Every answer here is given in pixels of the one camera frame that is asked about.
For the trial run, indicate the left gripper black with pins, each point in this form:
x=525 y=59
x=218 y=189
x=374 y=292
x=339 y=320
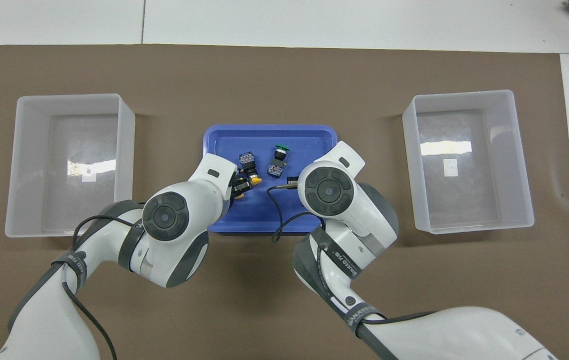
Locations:
x=236 y=181

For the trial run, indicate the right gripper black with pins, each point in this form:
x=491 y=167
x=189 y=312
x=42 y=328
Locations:
x=292 y=180

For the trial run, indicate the yellow push button switch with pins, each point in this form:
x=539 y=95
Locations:
x=249 y=162
x=239 y=195

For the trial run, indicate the green push button switch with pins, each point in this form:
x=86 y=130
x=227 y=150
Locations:
x=278 y=159

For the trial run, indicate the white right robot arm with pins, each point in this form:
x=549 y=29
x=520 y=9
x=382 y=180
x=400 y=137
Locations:
x=329 y=190

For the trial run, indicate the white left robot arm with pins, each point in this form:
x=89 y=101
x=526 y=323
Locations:
x=164 y=220

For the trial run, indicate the blue plastic tray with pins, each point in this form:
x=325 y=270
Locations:
x=264 y=137

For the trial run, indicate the brown table mat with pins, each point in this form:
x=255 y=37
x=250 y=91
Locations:
x=274 y=300

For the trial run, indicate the small white label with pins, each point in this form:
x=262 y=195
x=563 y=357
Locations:
x=88 y=176
x=450 y=167

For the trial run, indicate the translucent white plastic box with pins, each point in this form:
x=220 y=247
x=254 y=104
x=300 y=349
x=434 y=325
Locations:
x=509 y=200
x=29 y=200

